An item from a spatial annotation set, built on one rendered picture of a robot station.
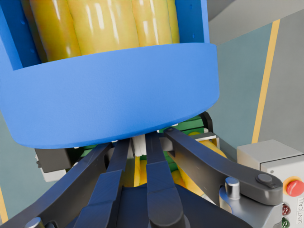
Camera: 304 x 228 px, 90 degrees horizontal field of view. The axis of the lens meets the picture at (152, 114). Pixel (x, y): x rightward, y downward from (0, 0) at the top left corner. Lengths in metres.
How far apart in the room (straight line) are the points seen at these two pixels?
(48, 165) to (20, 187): 1.59
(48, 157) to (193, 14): 0.42
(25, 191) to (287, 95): 2.66
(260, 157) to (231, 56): 1.24
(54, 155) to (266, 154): 0.48
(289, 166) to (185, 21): 0.34
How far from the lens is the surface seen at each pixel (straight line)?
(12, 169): 1.97
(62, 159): 0.43
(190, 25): 0.30
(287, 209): 0.45
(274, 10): 0.86
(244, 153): 0.43
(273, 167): 0.39
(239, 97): 1.63
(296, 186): 0.42
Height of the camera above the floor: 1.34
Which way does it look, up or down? 76 degrees down
